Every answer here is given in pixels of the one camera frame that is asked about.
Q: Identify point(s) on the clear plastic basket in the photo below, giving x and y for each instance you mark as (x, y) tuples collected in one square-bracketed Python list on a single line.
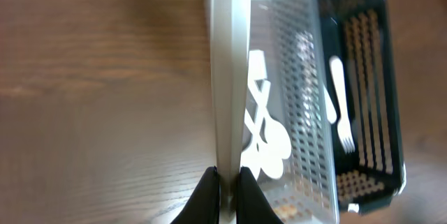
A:
[(285, 49)]

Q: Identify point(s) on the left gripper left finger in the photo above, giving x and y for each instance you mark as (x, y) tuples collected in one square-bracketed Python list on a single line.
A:
[(204, 204)]

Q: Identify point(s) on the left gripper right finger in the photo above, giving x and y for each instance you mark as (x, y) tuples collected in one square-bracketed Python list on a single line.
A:
[(251, 205)]

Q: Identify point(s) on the white spoon handle up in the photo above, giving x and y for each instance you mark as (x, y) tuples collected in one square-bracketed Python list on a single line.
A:
[(229, 46)]

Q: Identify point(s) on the white fork short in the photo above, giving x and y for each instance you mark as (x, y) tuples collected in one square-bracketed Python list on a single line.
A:
[(343, 125)]

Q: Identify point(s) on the white spoon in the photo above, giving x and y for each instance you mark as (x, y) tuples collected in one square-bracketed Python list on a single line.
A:
[(261, 156), (271, 129)]

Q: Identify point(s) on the black plastic basket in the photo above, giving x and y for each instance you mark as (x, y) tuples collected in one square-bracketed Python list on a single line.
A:
[(358, 32)]

